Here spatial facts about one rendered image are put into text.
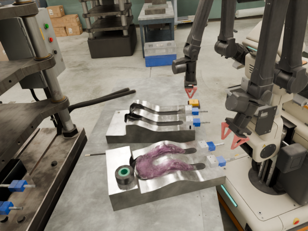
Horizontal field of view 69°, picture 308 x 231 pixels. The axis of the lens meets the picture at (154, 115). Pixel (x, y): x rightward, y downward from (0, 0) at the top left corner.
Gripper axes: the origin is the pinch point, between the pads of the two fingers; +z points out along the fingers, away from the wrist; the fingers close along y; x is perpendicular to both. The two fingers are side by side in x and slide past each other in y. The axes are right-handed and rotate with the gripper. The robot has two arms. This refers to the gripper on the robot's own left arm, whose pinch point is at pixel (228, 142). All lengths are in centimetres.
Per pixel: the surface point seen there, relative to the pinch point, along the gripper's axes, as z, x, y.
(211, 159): 12.2, 0.8, -3.4
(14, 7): -17, -87, -59
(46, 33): -2, -75, -95
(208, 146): 11.7, 4.8, -12.7
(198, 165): 17.6, -3.1, -5.2
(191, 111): 6.6, 6.5, -39.7
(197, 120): 7.2, 6.0, -30.3
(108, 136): 33, -36, -44
